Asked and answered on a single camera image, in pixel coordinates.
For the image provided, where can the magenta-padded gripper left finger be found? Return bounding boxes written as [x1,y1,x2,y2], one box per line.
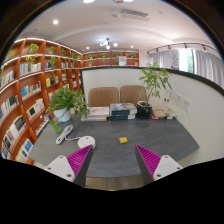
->
[44,144,94,188]

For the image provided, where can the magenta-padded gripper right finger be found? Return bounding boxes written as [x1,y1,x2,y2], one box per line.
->
[134,144,184,186]

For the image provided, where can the round white power strip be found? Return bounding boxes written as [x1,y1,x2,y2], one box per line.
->
[77,135,97,150]

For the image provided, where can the red and white book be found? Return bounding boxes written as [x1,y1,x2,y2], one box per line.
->
[152,114,175,120]

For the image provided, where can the leafy plant in white pot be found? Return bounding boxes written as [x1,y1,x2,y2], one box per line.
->
[44,85,90,133]

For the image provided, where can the tan flat book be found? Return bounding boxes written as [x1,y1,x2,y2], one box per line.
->
[151,105,177,118]

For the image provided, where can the thick white book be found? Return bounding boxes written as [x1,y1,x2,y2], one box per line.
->
[80,114,108,122]

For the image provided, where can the tall plant in black pot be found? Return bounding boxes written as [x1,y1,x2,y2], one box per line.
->
[136,61,173,119]

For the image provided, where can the white book with picture cover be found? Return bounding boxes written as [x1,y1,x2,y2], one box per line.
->
[87,106,110,118]

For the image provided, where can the dark blue spined book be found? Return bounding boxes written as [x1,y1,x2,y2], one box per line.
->
[109,113,137,121]

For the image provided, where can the clear sign holder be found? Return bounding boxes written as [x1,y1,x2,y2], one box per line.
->
[163,89,173,109]

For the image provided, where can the dark book with marbled cover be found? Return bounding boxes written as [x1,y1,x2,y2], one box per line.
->
[109,102,138,117]

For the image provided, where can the wooden shelf unit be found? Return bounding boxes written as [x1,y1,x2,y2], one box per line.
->
[0,37,140,164]

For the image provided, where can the tan padded chair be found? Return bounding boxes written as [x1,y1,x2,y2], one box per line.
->
[87,86,120,108]
[119,84,148,106]

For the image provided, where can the white sheer curtain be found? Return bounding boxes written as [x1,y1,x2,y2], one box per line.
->
[148,49,224,89]

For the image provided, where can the cluster ceiling lamp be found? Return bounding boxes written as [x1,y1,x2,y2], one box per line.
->
[99,37,119,50]

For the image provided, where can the recessed ceiling lights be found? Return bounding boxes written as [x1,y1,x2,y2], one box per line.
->
[33,0,134,51]

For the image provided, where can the ceiling air vent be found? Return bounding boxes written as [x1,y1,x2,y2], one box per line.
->
[119,8,149,19]

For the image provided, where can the white coiled power cable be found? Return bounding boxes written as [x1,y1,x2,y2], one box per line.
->
[55,124,82,146]

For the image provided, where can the white wall socket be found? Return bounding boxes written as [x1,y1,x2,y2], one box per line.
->
[182,97,193,113]
[174,92,184,107]

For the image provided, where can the black track light rail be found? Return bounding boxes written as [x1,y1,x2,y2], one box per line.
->
[146,42,218,54]

